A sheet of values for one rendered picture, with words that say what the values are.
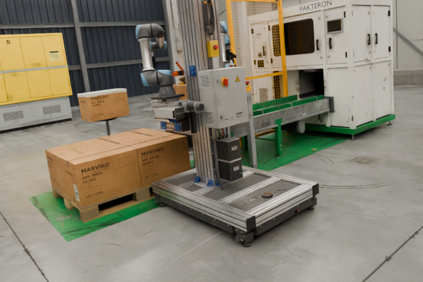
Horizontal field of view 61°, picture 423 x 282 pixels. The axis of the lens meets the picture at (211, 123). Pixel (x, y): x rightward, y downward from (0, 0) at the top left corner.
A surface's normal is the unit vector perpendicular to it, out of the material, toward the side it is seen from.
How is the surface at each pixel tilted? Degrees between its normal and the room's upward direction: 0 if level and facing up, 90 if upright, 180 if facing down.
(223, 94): 90
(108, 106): 90
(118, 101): 90
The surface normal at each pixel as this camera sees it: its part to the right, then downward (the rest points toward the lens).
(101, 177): 0.62, 0.07
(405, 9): -0.76, 0.19
